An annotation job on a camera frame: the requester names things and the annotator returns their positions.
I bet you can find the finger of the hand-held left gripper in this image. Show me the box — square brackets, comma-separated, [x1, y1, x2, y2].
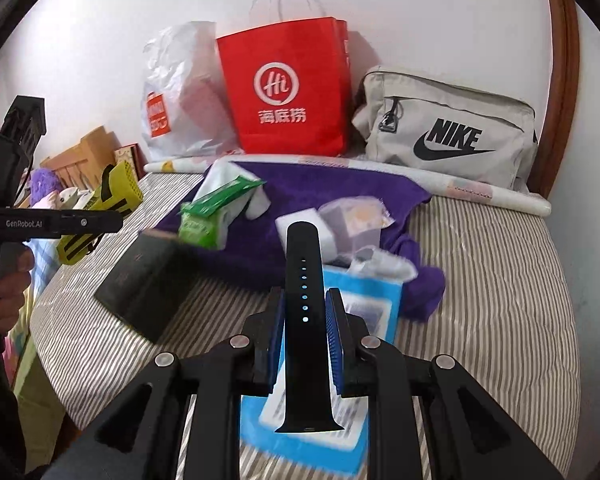
[55, 208, 124, 237]

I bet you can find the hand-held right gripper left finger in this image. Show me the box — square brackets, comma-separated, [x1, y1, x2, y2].
[55, 286, 287, 480]

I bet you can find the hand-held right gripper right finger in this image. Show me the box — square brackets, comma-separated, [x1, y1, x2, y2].
[324, 286, 563, 480]

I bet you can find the black perforated watch strap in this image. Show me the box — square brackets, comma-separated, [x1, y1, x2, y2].
[274, 221, 346, 433]

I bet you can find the yellow packet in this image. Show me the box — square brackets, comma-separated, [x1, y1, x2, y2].
[56, 162, 144, 267]

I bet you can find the white foam net sleeve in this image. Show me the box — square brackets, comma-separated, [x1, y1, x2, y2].
[276, 196, 393, 267]

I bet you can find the light green packet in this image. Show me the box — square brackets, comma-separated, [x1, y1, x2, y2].
[178, 210, 228, 252]

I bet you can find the fruit printed white packet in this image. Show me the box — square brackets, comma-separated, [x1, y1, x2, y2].
[342, 205, 387, 233]

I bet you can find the dark green packet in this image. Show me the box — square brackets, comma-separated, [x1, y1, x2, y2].
[181, 176, 267, 219]

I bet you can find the white latex glove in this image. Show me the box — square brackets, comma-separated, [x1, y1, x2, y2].
[200, 159, 263, 198]

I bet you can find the person's left forearm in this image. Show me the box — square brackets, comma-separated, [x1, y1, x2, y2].
[0, 350, 31, 476]

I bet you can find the person's left hand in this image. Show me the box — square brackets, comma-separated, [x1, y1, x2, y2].
[0, 247, 36, 335]

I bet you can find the white plush toy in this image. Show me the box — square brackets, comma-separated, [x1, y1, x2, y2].
[52, 186, 88, 211]

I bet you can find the purple fluffy toy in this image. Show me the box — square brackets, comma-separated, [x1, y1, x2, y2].
[30, 167, 61, 201]

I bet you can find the blue tissue pack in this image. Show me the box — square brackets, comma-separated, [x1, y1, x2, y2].
[239, 264, 407, 476]

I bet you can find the wooden headboard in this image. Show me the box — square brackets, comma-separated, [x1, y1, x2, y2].
[40, 126, 123, 196]

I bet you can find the dark green box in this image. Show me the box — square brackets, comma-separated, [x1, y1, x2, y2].
[94, 230, 197, 344]

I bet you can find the white plastic shopping bag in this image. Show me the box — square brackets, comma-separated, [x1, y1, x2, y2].
[141, 21, 245, 161]

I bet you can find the grey striped mattress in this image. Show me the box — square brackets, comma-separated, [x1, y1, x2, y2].
[30, 172, 581, 480]

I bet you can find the purple towel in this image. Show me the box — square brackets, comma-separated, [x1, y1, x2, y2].
[152, 161, 447, 322]

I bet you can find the rolled printed paper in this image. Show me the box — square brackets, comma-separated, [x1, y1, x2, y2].
[144, 154, 552, 217]

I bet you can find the grey waist bag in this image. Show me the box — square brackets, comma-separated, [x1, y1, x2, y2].
[351, 65, 538, 192]

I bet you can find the red paper shopping bag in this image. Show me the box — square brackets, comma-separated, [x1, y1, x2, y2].
[216, 0, 351, 157]

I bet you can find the brown wooden door frame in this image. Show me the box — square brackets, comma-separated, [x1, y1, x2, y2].
[527, 0, 581, 198]

